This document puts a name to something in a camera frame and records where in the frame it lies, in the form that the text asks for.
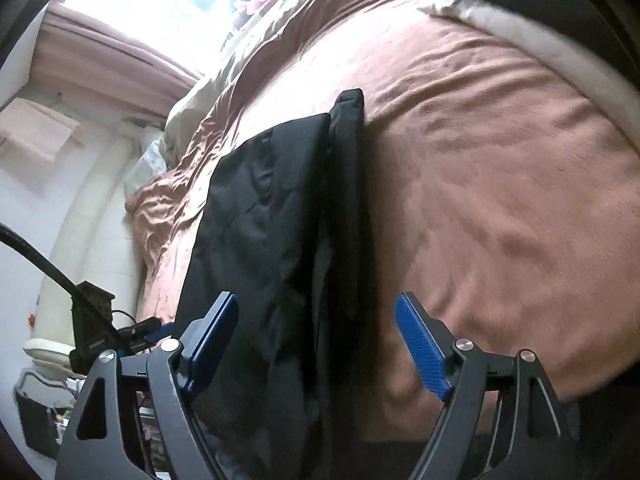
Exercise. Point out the brown bed sheet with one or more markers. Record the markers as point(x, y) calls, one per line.
point(500, 210)

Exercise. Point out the black pants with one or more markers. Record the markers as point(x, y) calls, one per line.
point(260, 240)

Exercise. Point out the pink curtain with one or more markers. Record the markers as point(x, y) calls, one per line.
point(100, 55)

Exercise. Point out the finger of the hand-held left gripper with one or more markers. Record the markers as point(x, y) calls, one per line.
point(147, 334)

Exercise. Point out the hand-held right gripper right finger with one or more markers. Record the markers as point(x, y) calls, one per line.
point(420, 345)

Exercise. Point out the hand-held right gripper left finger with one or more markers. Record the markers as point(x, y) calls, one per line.
point(215, 340)

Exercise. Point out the black storage basket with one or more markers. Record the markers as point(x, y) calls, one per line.
point(35, 425)

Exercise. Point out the white pillow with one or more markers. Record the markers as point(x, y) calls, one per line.
point(147, 165)

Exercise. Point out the cream padded headboard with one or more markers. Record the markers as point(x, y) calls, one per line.
point(85, 210)

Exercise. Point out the beige duvet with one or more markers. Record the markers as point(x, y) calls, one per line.
point(225, 70)

